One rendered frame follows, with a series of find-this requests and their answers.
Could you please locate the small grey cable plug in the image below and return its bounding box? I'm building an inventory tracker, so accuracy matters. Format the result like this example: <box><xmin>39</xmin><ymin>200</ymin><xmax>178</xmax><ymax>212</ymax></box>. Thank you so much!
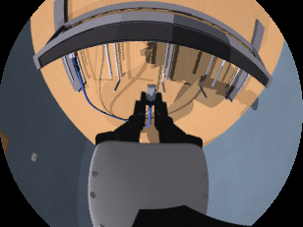
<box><xmin>146</xmin><ymin>84</ymin><xmax>156</xmax><ymax>106</ymax></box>

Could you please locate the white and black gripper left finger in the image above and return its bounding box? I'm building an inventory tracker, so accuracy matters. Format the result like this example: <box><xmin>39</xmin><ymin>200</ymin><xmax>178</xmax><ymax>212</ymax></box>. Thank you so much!
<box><xmin>95</xmin><ymin>91</ymin><xmax>147</xmax><ymax>147</ymax></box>

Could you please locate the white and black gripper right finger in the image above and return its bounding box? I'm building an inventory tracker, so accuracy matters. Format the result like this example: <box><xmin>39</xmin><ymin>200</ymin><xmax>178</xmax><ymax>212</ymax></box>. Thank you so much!
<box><xmin>154</xmin><ymin>92</ymin><xmax>203</xmax><ymax>149</ymax></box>

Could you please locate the blue patch cord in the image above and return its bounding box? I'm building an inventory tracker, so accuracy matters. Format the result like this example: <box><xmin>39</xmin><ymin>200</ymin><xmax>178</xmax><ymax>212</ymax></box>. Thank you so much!
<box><xmin>75</xmin><ymin>65</ymin><xmax>152</xmax><ymax>127</ymax></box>

